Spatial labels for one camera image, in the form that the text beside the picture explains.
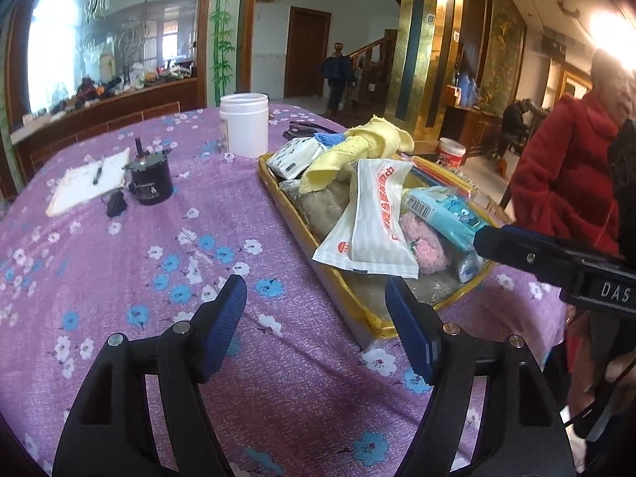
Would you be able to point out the black plug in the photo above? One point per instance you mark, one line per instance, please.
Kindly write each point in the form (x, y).
(117, 204)

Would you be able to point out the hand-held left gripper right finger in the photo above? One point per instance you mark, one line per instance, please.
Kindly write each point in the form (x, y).
(410, 334)

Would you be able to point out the blue thermos flasks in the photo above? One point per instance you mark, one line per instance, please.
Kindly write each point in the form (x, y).
(467, 89)

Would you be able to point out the black leather case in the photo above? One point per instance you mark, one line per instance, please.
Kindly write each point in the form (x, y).
(303, 131)

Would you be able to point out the purple floral tablecloth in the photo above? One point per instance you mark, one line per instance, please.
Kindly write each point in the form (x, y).
(298, 382)

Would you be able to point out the wooden side cabinet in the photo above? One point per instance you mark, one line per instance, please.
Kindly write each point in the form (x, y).
(472, 126)

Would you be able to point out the wooden mirror cabinet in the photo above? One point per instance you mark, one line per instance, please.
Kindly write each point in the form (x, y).
(74, 35)

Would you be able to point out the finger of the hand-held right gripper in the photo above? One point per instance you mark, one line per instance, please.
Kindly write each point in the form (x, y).
(521, 254)

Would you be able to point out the white bucket with red band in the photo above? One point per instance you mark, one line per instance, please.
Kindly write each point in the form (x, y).
(451, 154)

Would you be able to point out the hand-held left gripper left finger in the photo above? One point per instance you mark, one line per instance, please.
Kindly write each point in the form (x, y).
(223, 329)

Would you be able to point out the large gold framed painting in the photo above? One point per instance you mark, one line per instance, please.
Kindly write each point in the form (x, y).
(502, 59)

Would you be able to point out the white packet with red print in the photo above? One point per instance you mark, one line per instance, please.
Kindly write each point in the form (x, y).
(377, 218)

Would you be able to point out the bamboo wall painting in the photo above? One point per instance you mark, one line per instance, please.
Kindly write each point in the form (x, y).
(223, 35)

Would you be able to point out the black electric motor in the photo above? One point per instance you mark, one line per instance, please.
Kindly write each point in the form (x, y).
(149, 184)

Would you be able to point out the blue terry towel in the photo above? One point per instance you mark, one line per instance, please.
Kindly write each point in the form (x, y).
(328, 140)

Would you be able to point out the clutter on cabinet shelf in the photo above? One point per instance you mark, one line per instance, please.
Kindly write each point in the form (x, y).
(99, 90)

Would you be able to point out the white dotted tissue packet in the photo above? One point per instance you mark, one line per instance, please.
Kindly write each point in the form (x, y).
(295, 156)

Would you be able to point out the white plastic jar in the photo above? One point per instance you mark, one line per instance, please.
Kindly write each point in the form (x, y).
(243, 129)

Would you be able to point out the golden pillar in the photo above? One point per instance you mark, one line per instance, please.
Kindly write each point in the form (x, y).
(422, 35)

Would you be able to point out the person in dark coat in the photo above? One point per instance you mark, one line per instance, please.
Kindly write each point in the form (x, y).
(338, 72)

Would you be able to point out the light blue tissue pack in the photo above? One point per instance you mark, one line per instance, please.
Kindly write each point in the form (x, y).
(447, 213)

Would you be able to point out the colourful striped plastic pack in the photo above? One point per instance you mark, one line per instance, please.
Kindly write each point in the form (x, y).
(437, 174)

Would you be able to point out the grey cloth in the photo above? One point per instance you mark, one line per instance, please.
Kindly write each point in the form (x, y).
(318, 206)

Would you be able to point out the black pen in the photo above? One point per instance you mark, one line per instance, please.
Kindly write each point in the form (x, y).
(98, 174)

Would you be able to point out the brown wooden door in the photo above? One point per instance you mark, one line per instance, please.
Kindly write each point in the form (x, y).
(308, 54)

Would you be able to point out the yellow terry towel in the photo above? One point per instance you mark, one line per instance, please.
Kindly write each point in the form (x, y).
(333, 164)

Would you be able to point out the pink fluffy cloth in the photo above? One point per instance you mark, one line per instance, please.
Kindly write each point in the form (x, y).
(425, 246)

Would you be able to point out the yellow-edged shallow box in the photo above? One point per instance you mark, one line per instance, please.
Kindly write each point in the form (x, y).
(293, 208)

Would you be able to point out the wooden staircase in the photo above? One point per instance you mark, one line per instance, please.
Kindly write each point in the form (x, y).
(372, 59)

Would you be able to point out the white paper notebook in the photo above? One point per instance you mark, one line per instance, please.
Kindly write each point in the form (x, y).
(74, 185)

